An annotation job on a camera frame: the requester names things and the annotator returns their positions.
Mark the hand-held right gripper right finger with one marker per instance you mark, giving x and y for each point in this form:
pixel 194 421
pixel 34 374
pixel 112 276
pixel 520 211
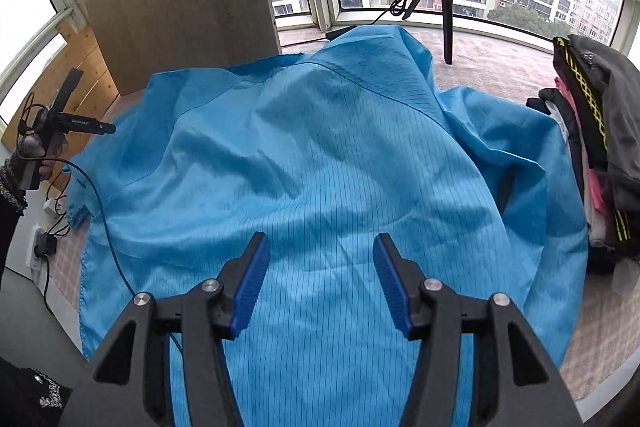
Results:
pixel 392 287

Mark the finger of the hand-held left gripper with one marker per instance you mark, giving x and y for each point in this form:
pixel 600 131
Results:
pixel 85 125
pixel 69 87

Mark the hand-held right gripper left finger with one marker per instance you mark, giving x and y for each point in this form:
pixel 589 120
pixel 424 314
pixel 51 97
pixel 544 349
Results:
pixel 250 287

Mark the blue pinstriped work coat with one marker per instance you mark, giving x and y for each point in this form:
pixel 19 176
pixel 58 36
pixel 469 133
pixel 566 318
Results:
pixel 320 157

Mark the stack of folded clothes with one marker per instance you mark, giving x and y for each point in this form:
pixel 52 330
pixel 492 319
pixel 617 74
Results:
pixel 615 97

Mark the person's left hand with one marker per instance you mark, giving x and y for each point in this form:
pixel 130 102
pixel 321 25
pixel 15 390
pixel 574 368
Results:
pixel 31 148

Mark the pine plank board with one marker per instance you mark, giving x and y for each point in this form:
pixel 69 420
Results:
pixel 92 67

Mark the white charger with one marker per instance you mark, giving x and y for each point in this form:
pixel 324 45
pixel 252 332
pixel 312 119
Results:
pixel 50 206

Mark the black power adapter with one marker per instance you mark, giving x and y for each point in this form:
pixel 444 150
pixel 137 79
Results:
pixel 47 243

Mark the white power strip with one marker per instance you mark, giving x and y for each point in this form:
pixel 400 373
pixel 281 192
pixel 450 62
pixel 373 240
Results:
pixel 35 262

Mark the person's black sequined clothing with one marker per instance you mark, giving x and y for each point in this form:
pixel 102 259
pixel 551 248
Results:
pixel 30 397

